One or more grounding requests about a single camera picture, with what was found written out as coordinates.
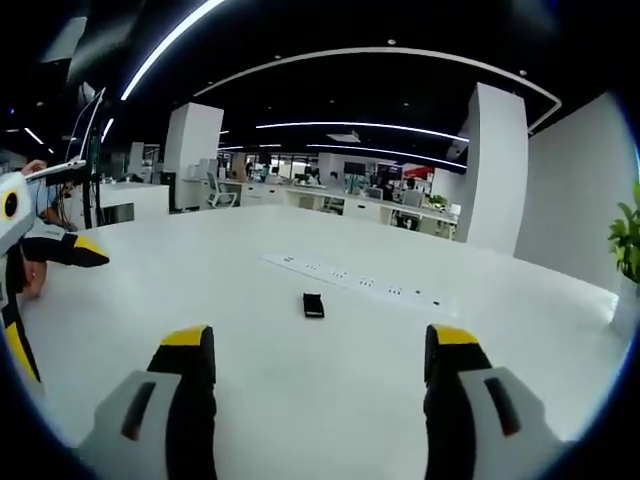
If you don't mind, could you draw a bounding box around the straight ceiling light strip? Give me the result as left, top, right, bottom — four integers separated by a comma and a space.
306, 143, 469, 169
255, 120, 471, 144

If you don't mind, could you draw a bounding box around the white plant pot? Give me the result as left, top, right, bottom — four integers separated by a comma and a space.
609, 277, 640, 342

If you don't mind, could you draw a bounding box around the person's left hand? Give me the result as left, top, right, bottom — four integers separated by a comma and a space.
19, 259, 50, 301

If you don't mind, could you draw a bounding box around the row of white office desks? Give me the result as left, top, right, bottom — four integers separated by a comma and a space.
238, 180, 459, 240

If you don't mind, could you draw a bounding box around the curved ceiling light strip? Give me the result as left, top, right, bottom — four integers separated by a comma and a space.
192, 46, 562, 137

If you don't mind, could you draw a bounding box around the white office chair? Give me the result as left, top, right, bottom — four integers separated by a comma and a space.
205, 171, 240, 210

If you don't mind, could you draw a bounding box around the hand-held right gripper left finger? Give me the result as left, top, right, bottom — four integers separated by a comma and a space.
74, 324, 217, 480

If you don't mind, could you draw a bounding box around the open silver laptop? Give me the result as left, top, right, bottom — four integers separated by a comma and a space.
22, 87, 109, 184

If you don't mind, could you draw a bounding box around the long bright ceiling light strip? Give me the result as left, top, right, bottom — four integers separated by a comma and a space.
120, 0, 227, 102

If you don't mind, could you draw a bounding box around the green leafy plant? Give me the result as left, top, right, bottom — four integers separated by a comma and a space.
606, 179, 640, 287

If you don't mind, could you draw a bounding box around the black laptop stand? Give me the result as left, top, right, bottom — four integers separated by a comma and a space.
81, 164, 105, 232

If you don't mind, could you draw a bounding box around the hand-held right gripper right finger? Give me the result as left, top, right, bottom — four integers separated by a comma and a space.
423, 323, 571, 480

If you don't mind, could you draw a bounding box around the white low cabinet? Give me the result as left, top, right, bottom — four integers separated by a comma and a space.
97, 181, 174, 227

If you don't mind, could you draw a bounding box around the white recessed power strip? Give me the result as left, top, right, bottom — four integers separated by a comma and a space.
259, 252, 459, 314

